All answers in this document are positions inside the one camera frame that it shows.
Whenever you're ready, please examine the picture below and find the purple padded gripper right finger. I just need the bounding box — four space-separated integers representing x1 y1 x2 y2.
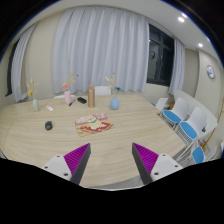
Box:
132 143 182 185

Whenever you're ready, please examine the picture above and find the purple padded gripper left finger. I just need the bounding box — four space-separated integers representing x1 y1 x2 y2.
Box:
42 143 91 185

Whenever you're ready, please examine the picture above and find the black computer mouse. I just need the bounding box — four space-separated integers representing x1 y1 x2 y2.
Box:
45 121 53 131

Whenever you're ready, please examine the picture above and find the white chair blue seat near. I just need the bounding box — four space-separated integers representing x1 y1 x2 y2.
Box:
186 143 223 165

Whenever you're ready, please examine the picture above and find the white chair blue seat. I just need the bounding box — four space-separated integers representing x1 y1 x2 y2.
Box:
186 143 223 165
175 107 207 146
160 97 189 129

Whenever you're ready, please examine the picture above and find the white chair at corner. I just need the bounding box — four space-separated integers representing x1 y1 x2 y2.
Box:
153 98 167 111

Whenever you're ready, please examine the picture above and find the white chair blue seat middle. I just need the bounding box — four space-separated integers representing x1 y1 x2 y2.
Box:
175 107 207 146

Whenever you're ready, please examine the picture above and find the white remote control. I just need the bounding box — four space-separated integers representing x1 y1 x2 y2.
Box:
46 105 54 111

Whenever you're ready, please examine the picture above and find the white chair blue seat far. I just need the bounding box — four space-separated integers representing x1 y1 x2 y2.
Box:
160 97 189 129

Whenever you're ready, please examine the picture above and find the black rectangular case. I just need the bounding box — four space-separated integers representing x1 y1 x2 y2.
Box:
77 97 87 104

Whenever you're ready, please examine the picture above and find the pink vase with flowers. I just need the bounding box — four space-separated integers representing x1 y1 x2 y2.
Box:
61 72 76 105

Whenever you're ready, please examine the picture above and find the blue vase with flowers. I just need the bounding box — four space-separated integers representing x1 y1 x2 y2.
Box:
106 74 121 110

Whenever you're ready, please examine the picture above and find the white chair behind table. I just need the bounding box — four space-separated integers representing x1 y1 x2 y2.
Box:
95 86 111 96

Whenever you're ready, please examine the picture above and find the tall brown cylinder bottle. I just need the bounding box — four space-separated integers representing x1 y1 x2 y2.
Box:
88 85 95 108

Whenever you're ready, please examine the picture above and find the green vase with flowers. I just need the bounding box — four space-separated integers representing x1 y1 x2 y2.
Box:
26 79 40 111

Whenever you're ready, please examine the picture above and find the white curtain right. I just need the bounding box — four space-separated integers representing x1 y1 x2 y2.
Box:
169 39 185 95

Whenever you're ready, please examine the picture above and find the white curtain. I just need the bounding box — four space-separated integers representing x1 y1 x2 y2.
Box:
11 24 36 102
169 39 185 95
52 6 149 93

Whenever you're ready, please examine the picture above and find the white curtain left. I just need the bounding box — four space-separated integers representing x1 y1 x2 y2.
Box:
11 24 36 102

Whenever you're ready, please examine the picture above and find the dark window right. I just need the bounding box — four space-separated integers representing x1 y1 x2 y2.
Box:
147 25 174 86

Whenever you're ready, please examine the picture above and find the white curtain centre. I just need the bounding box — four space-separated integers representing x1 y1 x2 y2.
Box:
52 6 149 93

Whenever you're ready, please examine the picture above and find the round wall clock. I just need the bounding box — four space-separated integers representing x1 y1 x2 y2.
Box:
206 65 215 79

